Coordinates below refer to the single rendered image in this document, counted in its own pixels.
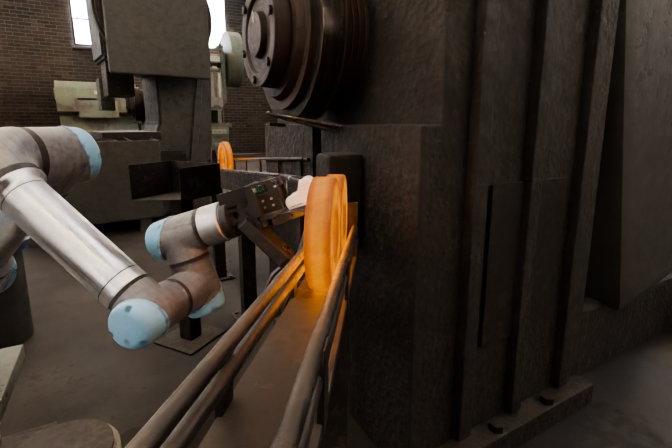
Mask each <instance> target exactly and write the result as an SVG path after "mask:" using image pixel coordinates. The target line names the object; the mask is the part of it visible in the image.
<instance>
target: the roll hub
mask: <svg viewBox="0 0 672 448"><path fill-rule="evenodd" d="M268 5H272V8H273V11H272V15H270V16H269V15H267V6H268ZM245 6H246V8H247V14H245V15H243V23H242V49H243V50H245V52H246V57H245V58H244V64H245V69H246V72H247V75H248V78H249V80H250V81H251V78H252V76H256V84H253V85H254V86H255V87H263V88H274V87H276V86H278V85H279V84H280V82H281V81H282V79H283V77H284V75H285V73H286V70H287V67H288V63H289V58H290V53H291V45H292V14H291V7H290V2H289V0H246V2H245ZM265 57H269V58H270V66H265V63H264V61H265Z"/></svg>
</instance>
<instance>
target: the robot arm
mask: <svg viewBox="0 0 672 448"><path fill-rule="evenodd" d="M100 169H101V156H100V150H99V147H98V145H97V143H96V142H95V140H94V139H93V137H92V136H91V135H90V134H89V133H87V132H86V131H84V130H83V129H80V128H77V127H67V126H58V127H1V128H0V292H2V291H4V290H6V289H8V288H9V287H10V286H11V285H12V284H13V282H14V281H15V278H16V275H17V272H16V271H15V270H16V269H17V264H16V261H15V259H14V257H13V254H14V253H15V251H16V250H17V249H18V247H19V246H20V245H21V243H22V242H23V241H24V240H25V238H26V237H27V236H29V237H31V238H32V239H33V240H34V241H35V242H36V243H37V244H38V245H39V246H40V247H41V248H42V249H44V250H45V251H46V252H47V253H48V254H49V255H50V256H51V257H52V258H53V259H54V260H56V261H57V262H58V263H59V264H60V265H61V266H62V267H63V268H64V269H65V270H66V271H67V272H69V273H70V274H71V275H72V276H73V277H74V278H75V279H76V280H77V281H78V282H79V283H81V284H82V285H83V286H84V287H85V288H86V289H87V290H88V291H89V292H90V293H91V294H92V295H94V296H95V297H96V298H97V299H98V300H99V301H100V302H101V303H102V304H103V305H104V306H106V307H107V308H108V309H109V310H110V311H111V313H110V315H109V318H108V328H109V331H110V332H112V334H113V339H114V340H115V341H116V342H117V343H118V344H119V345H121V346H123V347H125V348H127V349H140V348H143V347H145V346H146V345H148V344H150V343H152V342H153V341H155V340H156V339H158V338H160V337H162V336H163V335H164V334H165V333H166V332H167V331H168V330H169V329H170V328H172V327H173V326H174V325H176V324H177V323H178V322H180V321H181V320H182V319H184V318H186V317H187V316H189V317H190V318H200V317H204V316H206V315H209V314H211V313H213V312H214V311H216V310H218V309H220V308H221V307H222V306H223V304H224V303H225V296H224V293H223V290H222V283H221V281H220V280H219V277H218V275H217V272H216V269H215V266H214V264H213V261H212V258H211V255H210V252H209V249H208V247H210V246H213V245H216V244H220V243H223V242H227V241H230V240H232V238H236V237H239V236H241V235H242V232H243V233H244V234H245V235H246V236H247V237H248V238H249V239H250V240H251V241H252V242H253V243H254V244H255V245H257V246H258V247H259V248H260V249H261V250H262V251H263V252H264V253H265V254H266V255H267V256H268V257H269V258H270V259H272V260H273V262H275V263H276V264H277V265H278V266H279V267H280V268H284V267H285V266H286V265H287V264H288V263H289V261H290V260H291V258H292V257H293V256H294V251H293V250H292V249H291V248H290V247H289V246H288V245H287V244H286V243H285V242H284V241H282V240H281V239H280V238H279V237H278V236H277V235H276V234H275V233H274V232H273V231H272V230H271V229H270V228H269V227H273V226H277V225H279V224H282V223H284V222H286V221H289V220H292V219H295V218H297V217H300V216H303V215H305V208H306V200H307V194H308V190H309V186H310V183H311V181H312V179H313V177H312V176H309V175H308V176H305V177H303V179H301V180H299V182H298V189H297V191H296V192H294V193H292V194H291V196H289V197H287V193H288V191H287V188H286V185H285V183H283V181H282V179H281V176H280V174H278V175H275V176H271V177H268V178H265V179H262V180H259V181H256V182H253V183H251V184H249V185H246V186H243V187H240V188H237V189H234V190H229V191H226V192H223V193H221V194H219V195H216V197H217V200H218V202H216V203H213V204H210V205H207V206H203V207H200V208H198V209H194V210H191V211H188V212H185V213H181V214H178V215H175V216H169V217H167V218H165V219H163V220H160V221H157V222H155V223H153V224H151V225H150V226H149V227H148V229H147V231H146V234H145V244H146V247H147V250H148V252H149V253H151V254H152V257H153V258H155V259H157V260H167V261H168V264H169V266H170V269H171V272H172V275H173V276H171V277H169V278H167V279H165V280H163V281H161V282H159V283H157V282H156V281H155V280H153V279H152V278H151V277H150V276H149V275H148V274H147V273H146V272H145V271H143V270H142V269H141V268H140V267H139V266H138V265H137V264H136V263H135V262H133V261H132V260H131V259H130V258H129V257H128V256H127V255H126V254H125V253H123V252H122V251H121V250H120V249H119V248H118V247H117V246H116V245H115V244H113V243H112V242H111V241H110V240H109V239H108V238H107V237H106V236H105V235H103V234H102V233H101V232H100V231H99V230H98V229H97V228H96V227H95V226H93V225H92V224H91V223H90V222H89V221H88V220H87V219H86V218H85V217H83V216H82V215H81V214H80V213H79V212H78V211H77V210H76V209H75V208H74V207H72V206H71V205H70V204H69V203H68V202H67V201H66V200H65V199H64V198H66V197H67V196H68V195H69V193H70V192H71V191H72V189H73V188H74V187H75V185H76V184H77V183H79V182H81V181H83V182H86V181H89V180H91V179H93V178H95V177H96V176H97V175H98V173H99V171H100ZM254 186H255V188H254Z"/></svg>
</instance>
